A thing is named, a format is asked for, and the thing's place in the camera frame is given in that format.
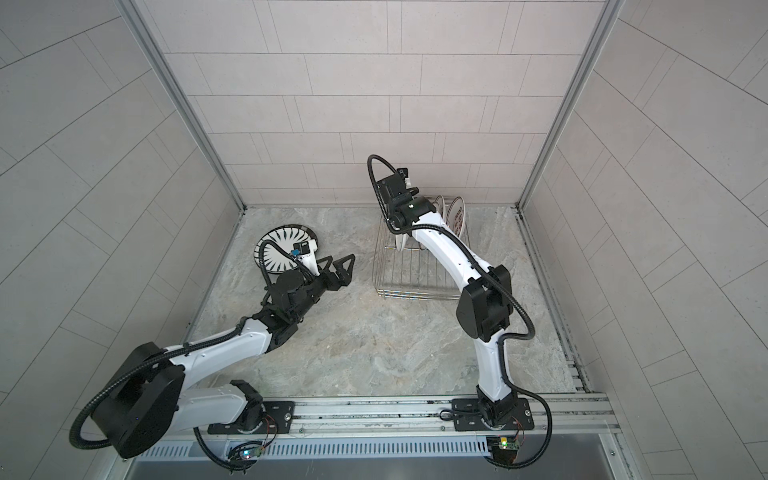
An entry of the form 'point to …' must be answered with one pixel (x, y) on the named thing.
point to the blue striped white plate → (285, 237)
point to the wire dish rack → (406, 267)
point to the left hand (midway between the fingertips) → (352, 255)
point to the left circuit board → (244, 453)
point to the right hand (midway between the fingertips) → (404, 205)
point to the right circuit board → (503, 448)
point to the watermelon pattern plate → (401, 240)
